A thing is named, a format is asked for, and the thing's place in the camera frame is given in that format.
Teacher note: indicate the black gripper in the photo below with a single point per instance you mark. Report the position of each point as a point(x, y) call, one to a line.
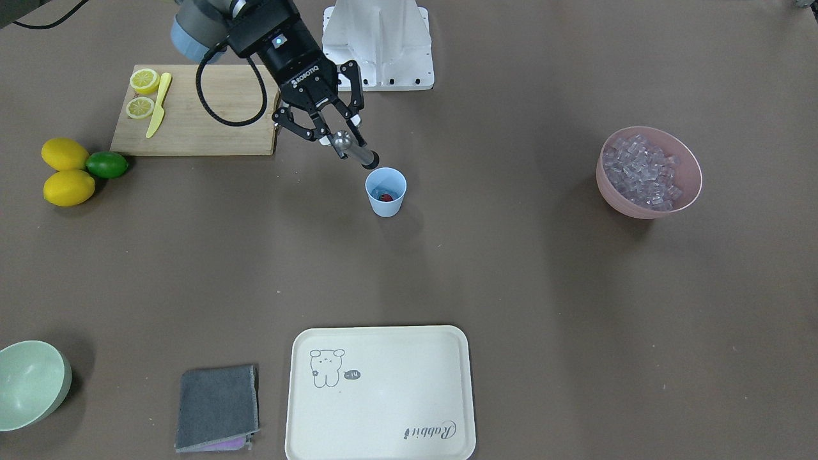
point(298, 69)

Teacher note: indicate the steel muddler black tip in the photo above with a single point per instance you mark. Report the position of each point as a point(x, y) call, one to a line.
point(348, 147)

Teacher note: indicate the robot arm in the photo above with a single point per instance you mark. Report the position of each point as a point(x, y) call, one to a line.
point(200, 32)

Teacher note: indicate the light blue cup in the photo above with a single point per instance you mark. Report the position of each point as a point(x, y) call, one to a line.
point(385, 188)

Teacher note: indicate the clear ice cubes pile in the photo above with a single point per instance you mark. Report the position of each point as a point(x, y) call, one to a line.
point(642, 172)

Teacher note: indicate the wooden cutting board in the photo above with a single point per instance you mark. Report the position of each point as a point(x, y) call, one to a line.
point(232, 91)

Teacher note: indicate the yellow plastic knife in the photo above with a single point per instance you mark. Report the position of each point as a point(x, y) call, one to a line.
point(158, 114)

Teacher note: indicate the upper lemon slice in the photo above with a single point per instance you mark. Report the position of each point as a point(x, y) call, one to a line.
point(145, 81)

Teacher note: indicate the lemon slice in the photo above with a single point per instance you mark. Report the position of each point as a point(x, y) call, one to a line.
point(140, 107)
point(145, 81)

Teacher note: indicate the lower lemon slice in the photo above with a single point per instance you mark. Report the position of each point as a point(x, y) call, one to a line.
point(140, 107)

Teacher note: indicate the green lime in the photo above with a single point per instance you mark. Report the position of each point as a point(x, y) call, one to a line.
point(107, 165)

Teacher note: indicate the upper yellow lemon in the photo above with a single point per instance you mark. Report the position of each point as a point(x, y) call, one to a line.
point(64, 154)

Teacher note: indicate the yellow lemon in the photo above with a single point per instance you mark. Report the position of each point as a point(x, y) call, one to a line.
point(67, 188)
point(64, 154)

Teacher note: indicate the lower yellow lemon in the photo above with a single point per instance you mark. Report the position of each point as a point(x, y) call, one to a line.
point(67, 188)

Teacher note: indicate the cream rabbit tray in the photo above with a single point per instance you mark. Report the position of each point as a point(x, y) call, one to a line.
point(387, 392)

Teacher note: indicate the grey folded cloth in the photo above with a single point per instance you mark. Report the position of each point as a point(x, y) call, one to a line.
point(218, 410)

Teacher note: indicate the pink bowl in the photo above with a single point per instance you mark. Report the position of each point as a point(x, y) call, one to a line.
point(689, 175)

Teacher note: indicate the green bowl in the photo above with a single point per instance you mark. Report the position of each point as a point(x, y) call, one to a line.
point(35, 380)

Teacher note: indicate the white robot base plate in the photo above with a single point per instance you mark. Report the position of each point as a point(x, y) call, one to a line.
point(390, 41)

